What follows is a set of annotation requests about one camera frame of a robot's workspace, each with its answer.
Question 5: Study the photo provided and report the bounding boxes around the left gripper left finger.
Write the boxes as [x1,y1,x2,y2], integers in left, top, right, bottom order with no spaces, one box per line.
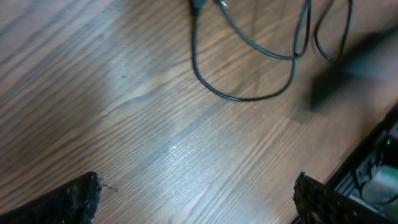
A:
[1,171,102,223]

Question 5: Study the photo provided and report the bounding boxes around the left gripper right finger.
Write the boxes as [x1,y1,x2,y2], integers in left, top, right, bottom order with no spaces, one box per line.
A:
[293,172,393,224]

